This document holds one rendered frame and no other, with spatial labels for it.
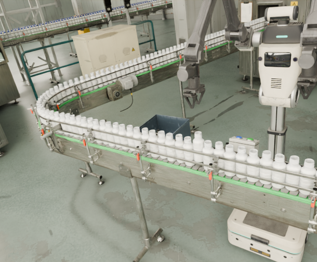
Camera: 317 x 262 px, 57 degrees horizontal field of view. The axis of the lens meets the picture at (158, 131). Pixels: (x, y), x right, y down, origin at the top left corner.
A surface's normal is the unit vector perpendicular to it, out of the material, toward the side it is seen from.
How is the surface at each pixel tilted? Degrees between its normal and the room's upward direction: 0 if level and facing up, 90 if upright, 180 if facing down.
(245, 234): 90
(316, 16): 51
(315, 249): 0
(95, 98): 90
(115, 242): 0
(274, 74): 90
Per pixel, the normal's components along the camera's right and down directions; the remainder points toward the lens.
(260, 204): -0.55, 0.46
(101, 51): 0.61, 0.29
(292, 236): -0.14, -0.87
